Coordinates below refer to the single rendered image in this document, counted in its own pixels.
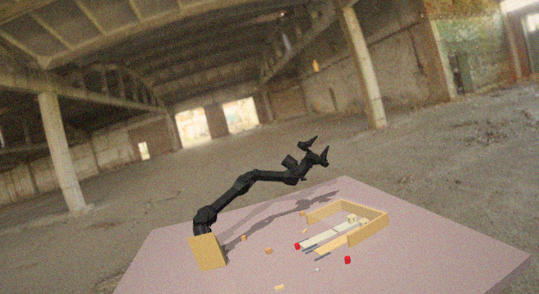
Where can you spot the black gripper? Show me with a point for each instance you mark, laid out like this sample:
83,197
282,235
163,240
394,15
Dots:
304,146

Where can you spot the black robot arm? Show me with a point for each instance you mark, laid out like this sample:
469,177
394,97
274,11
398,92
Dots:
208,214

